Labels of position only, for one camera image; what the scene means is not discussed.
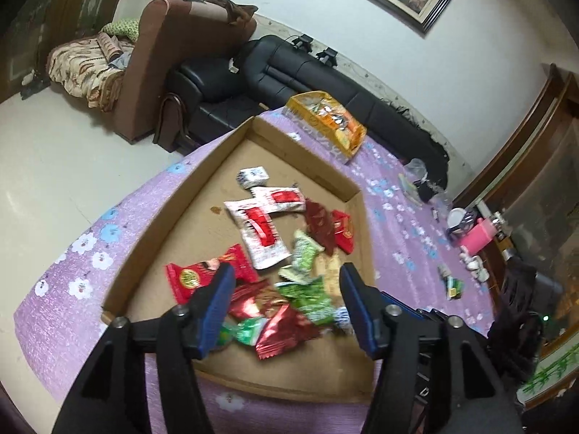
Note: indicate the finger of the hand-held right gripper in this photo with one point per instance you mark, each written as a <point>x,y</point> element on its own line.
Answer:
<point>390,299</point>

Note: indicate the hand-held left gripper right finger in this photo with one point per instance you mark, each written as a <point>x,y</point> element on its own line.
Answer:
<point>359,312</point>

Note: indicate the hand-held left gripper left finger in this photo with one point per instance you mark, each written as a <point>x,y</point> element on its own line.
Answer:
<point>217,312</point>

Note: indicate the blue white snack packet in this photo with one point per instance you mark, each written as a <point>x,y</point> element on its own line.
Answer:
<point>342,316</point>

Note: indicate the green candy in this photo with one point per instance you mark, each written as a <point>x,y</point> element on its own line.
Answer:
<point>244,331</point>

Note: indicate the shiny red foil packet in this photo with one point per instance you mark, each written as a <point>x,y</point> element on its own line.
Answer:
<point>253,300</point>
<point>289,332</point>

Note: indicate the yellow cracker packet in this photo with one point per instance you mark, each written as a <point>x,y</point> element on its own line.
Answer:
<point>332,275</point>

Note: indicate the large green snack packet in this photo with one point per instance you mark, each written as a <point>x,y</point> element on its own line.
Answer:
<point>310,300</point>

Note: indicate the green white snack packet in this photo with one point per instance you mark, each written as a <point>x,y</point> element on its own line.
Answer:
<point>303,255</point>

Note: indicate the shallow cardboard box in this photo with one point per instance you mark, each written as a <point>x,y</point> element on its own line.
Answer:
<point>194,230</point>

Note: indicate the red white sachet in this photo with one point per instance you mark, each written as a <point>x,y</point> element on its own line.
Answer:
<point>282,196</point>
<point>260,235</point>

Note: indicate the dark red snack packet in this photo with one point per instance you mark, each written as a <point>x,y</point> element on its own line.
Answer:
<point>321,226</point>

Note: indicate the small white blue box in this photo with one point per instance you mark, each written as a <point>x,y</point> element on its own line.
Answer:
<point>253,176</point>

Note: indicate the dark green snack packet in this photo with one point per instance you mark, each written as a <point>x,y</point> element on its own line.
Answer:
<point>455,287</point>

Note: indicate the pink bottle with knitted sleeve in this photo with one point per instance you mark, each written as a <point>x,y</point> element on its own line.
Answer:
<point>479,237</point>

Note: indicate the flat green packet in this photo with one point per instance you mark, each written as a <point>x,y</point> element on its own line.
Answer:
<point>409,187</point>

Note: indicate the black pot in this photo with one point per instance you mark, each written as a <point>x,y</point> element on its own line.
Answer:
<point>427,191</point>

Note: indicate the clear plastic container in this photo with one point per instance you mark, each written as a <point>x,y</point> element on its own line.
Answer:
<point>416,169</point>

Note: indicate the wooden cabinet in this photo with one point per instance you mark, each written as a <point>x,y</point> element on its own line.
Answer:
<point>543,181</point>

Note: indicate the purple floral tablecloth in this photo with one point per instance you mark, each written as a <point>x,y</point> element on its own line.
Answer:
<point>68,289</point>

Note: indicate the yellow box of sweets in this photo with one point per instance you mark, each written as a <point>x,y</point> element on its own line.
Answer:
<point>328,120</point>

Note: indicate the black leather sofa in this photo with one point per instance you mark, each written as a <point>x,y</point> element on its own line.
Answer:
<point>294,81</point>

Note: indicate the black clip device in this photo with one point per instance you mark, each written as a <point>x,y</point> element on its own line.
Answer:
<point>326,55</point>
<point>302,43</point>

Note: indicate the patterned brown blanket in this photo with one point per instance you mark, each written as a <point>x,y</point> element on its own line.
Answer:
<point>83,74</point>

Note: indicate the brown armchair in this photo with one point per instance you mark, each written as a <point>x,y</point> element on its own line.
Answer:
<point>181,27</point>

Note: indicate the green dotted pillow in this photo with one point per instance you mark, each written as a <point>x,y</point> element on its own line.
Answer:
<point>122,29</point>

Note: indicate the brown cloth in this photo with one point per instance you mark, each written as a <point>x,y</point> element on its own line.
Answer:
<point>237,9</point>

